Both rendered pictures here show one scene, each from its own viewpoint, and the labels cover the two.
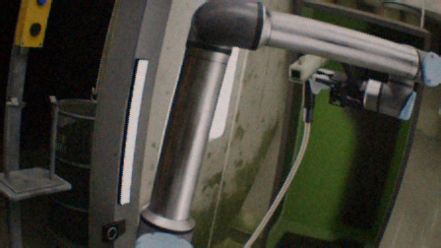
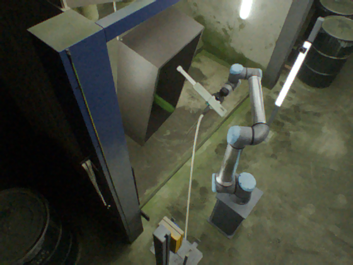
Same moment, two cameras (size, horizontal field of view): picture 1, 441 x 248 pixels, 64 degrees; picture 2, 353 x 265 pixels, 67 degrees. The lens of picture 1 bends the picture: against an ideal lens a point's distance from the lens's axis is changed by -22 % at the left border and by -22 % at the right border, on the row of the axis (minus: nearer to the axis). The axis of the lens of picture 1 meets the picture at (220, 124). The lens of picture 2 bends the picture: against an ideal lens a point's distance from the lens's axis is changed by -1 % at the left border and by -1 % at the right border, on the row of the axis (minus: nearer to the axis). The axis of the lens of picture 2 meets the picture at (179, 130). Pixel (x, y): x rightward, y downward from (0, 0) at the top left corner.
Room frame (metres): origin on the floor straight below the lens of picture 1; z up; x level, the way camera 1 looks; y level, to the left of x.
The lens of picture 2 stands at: (1.29, 1.13, 2.82)
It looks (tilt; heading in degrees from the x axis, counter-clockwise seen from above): 53 degrees down; 279
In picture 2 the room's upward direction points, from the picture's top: 4 degrees clockwise
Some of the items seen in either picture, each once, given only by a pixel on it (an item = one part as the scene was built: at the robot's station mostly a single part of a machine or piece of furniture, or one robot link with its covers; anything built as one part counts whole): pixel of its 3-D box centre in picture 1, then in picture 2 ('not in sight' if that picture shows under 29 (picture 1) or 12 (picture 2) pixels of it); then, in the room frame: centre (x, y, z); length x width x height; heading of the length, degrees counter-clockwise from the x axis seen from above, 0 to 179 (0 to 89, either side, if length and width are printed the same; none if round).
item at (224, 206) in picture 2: not in sight; (232, 207); (0.89, 0.07, 0.32); 0.31 x 0.31 x 0.64; 62
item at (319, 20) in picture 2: not in sight; (285, 89); (0.53, -1.16, 0.82); 0.05 x 0.05 x 1.64; 62
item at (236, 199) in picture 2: not in sight; (241, 192); (0.89, 0.07, 0.69); 0.19 x 0.19 x 0.10
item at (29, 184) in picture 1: (31, 141); (178, 243); (1.31, 0.67, 0.95); 0.26 x 0.15 x 0.32; 152
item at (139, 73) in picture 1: (129, 134); (133, 187); (1.73, 0.36, 0.96); 0.06 x 0.02 x 0.63; 152
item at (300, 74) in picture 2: not in sight; (326, 54); (-0.23, -2.50, 0.44); 0.59 x 0.58 x 0.89; 77
